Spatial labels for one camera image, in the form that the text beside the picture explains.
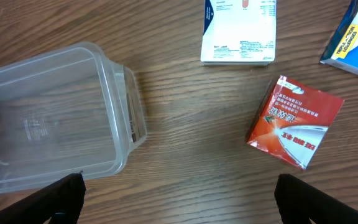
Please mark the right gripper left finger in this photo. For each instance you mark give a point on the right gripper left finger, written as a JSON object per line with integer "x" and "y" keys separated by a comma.
{"x": 59, "y": 202}

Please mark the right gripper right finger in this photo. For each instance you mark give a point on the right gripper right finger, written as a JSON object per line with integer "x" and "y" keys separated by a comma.
{"x": 301, "y": 203}

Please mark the white medicine box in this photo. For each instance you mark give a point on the white medicine box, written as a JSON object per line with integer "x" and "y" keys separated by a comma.
{"x": 239, "y": 32}

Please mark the clear plastic container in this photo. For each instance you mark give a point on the clear plastic container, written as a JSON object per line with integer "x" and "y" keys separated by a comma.
{"x": 71, "y": 110}

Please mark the red medicine box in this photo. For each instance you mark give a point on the red medicine box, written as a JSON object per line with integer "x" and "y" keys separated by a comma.
{"x": 292, "y": 121}

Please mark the blue yellow lozenge box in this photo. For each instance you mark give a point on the blue yellow lozenge box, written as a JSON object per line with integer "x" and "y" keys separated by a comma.
{"x": 342, "y": 49}

